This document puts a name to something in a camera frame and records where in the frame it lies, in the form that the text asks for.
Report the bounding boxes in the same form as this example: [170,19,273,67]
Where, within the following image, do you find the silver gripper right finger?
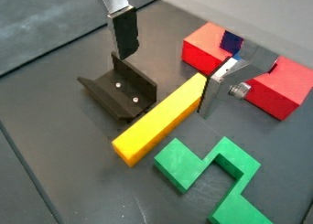
[198,46,278,119]

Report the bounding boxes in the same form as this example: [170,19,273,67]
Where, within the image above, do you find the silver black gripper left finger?
[99,0,139,59]

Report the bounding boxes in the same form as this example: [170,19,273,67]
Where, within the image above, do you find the yellow long block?
[111,73,206,167]

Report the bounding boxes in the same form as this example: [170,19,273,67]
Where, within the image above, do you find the red board base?
[181,23,313,121]

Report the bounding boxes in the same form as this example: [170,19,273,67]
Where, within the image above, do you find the dark blue U block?
[221,31,243,60]

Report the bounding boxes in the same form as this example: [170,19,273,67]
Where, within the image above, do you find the black U-shaped holder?
[78,52,158,122]

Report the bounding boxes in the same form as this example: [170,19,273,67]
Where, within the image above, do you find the green zigzag block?
[154,137,273,224]

